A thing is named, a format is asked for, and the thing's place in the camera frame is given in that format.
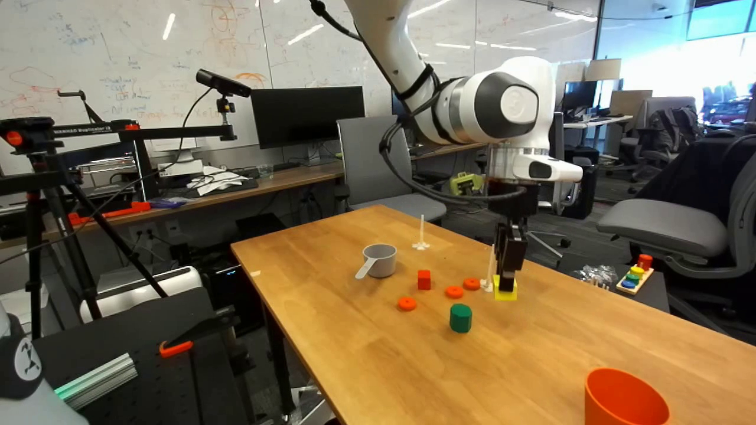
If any orange plastic cup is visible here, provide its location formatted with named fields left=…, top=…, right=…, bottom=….
left=583, top=367, right=674, bottom=425

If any gray fabric office chair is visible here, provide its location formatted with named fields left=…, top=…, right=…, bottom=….
left=335, top=116, right=450, bottom=225

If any black mesh office chair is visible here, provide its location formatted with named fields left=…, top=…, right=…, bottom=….
left=515, top=112, right=597, bottom=262

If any black camera on boom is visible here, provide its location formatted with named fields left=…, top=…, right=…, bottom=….
left=193, top=66, right=256, bottom=119

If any black distant office chair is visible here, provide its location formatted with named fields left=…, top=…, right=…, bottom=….
left=621, top=106, right=704, bottom=179

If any gray measuring cup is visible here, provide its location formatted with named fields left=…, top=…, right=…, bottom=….
left=352, top=240, right=402, bottom=283

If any red tool bar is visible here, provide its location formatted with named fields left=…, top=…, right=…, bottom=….
left=67, top=200, right=153, bottom=232

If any small distant monitor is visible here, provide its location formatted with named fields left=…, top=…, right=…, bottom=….
left=559, top=81, right=600, bottom=122

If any black camera tripod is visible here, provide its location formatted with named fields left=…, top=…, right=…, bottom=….
left=0, top=88, right=238, bottom=342

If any beige lamp shade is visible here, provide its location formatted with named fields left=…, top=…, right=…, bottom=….
left=583, top=57, right=624, bottom=85

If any white papers pile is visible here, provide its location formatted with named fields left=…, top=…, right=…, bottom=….
left=159, top=159, right=252, bottom=198

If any green metallic tube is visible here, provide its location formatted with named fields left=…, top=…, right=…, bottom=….
left=51, top=353, right=142, bottom=413

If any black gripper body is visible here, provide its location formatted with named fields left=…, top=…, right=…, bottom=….
left=492, top=220, right=529, bottom=273

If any yellow cube block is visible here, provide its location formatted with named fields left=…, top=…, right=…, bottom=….
left=492, top=273, right=522, bottom=305

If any dark draped cloth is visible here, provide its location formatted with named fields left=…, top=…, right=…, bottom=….
left=635, top=135, right=756, bottom=232

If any large black monitor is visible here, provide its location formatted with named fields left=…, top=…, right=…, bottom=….
left=251, top=85, right=367, bottom=152

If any long wooden wall desk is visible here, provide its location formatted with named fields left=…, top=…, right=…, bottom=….
left=43, top=138, right=492, bottom=238

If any gray padded swivel chair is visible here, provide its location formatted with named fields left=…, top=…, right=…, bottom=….
left=596, top=152, right=756, bottom=322

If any clear plastic bag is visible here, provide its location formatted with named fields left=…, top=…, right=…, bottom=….
left=576, top=262, right=621, bottom=291

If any green cylinder block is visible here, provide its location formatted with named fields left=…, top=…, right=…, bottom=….
left=447, top=302, right=474, bottom=336

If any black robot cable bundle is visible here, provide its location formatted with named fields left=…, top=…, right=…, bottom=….
left=375, top=66, right=532, bottom=210

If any colourful stacking toy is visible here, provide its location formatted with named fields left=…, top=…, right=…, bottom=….
left=615, top=252, right=656, bottom=298

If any black work table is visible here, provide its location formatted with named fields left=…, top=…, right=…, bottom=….
left=34, top=286, right=268, bottom=425

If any orange clamp handle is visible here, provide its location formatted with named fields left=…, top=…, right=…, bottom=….
left=157, top=337, right=196, bottom=362

